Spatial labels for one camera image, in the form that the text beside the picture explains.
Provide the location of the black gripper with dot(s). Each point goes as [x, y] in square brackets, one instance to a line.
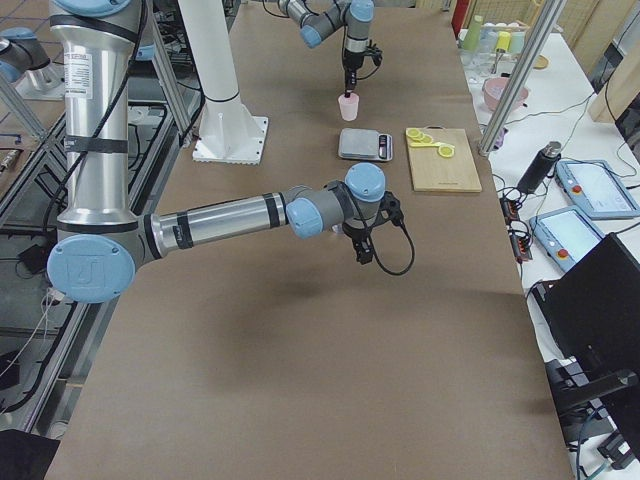
[358, 236]
[351, 59]

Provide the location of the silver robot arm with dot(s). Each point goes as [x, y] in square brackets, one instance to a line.
[102, 238]
[355, 17]

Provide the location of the green cup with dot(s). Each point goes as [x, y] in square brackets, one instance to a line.
[471, 40]

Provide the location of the blue teach pendant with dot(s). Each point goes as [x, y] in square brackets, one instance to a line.
[593, 187]
[567, 235]

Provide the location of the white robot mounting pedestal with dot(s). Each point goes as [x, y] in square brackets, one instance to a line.
[228, 132]

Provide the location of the pink plastic cup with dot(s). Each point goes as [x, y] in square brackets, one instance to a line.
[348, 106]

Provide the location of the aluminium frame post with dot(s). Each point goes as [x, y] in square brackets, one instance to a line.
[538, 34]

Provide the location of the silver digital kitchen scale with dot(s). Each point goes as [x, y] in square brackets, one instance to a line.
[365, 145]

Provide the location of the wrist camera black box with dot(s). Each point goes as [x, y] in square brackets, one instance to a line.
[392, 207]

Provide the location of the black monitor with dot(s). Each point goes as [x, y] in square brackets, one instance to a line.
[593, 313]

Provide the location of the purple cloth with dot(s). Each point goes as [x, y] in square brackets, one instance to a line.
[500, 139]

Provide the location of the yellow cup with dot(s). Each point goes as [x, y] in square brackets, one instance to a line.
[503, 41]

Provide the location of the light blue cup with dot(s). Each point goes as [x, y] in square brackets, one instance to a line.
[517, 41]

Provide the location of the yellow plastic knife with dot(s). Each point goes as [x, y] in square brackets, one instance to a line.
[420, 145]

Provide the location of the bamboo cutting board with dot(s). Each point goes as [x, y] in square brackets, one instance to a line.
[432, 173]

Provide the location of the black water bottle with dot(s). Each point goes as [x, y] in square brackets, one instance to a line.
[541, 165]

